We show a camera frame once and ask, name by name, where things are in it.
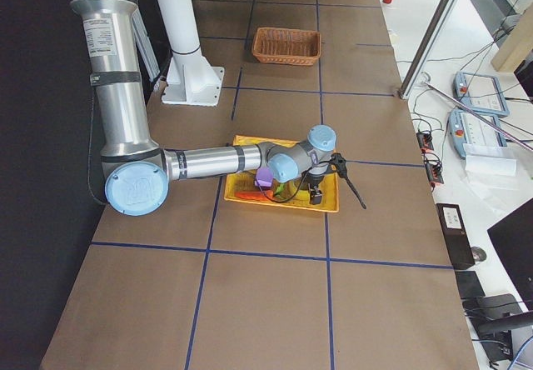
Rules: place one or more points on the purple foam cube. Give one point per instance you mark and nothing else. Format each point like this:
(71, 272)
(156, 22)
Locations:
(263, 178)

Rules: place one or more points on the teach pendant near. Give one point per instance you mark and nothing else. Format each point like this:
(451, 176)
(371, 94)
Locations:
(465, 128)

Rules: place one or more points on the yellow plastic basket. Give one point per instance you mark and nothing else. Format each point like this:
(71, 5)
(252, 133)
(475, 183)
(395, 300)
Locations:
(245, 181)

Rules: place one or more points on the black monitor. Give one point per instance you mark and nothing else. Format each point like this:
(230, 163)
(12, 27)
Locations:
(511, 237)

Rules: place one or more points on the aluminium frame post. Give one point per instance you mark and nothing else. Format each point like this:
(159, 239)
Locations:
(438, 21)

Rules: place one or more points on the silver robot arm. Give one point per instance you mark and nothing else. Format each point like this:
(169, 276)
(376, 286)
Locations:
(138, 171)

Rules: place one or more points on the teach pendant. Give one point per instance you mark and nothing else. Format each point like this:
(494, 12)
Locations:
(465, 128)
(481, 93)

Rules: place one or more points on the brown wicker basket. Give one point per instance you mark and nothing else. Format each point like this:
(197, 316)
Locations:
(287, 46)

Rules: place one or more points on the teach pendant far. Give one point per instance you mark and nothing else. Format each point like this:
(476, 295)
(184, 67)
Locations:
(481, 93)

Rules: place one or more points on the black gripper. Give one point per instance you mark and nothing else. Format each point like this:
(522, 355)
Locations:
(316, 182)

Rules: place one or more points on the toy carrot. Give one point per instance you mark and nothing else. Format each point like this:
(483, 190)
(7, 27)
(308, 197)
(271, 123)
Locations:
(269, 194)

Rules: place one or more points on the black power box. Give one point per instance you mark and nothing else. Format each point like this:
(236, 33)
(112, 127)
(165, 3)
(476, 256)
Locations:
(454, 233)

